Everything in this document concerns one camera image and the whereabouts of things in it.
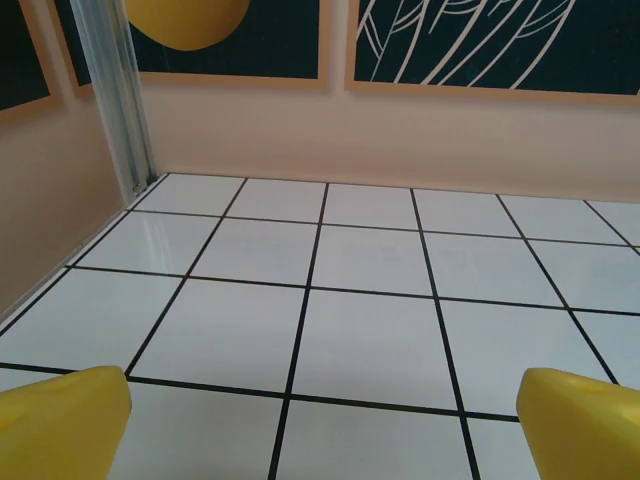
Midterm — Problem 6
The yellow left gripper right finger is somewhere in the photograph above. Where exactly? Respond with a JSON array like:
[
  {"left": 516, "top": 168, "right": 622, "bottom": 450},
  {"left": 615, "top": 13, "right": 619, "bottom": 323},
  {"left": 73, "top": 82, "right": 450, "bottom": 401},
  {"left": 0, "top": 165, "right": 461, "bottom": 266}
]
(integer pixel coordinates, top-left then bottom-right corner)
[{"left": 518, "top": 367, "right": 640, "bottom": 480}]

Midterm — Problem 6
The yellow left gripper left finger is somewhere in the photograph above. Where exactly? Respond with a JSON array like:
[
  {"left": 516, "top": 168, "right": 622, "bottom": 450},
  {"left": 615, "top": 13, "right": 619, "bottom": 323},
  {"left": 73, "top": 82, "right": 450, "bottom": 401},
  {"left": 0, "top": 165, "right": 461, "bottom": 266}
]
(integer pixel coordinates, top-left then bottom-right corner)
[{"left": 0, "top": 365, "right": 133, "bottom": 480}]

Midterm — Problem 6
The dark panel with golden oval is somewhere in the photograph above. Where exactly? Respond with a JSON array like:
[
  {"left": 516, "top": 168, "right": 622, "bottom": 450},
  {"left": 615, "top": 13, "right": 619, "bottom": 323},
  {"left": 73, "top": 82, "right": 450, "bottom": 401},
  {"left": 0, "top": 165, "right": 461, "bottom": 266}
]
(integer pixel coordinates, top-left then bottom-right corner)
[{"left": 52, "top": 0, "right": 330, "bottom": 99}]

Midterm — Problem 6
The aluminium corner post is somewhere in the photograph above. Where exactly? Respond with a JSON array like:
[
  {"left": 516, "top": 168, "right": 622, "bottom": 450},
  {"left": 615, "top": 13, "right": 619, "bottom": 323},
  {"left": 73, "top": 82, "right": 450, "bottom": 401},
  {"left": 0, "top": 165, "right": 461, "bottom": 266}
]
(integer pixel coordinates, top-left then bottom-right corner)
[{"left": 69, "top": 0, "right": 157, "bottom": 194}]

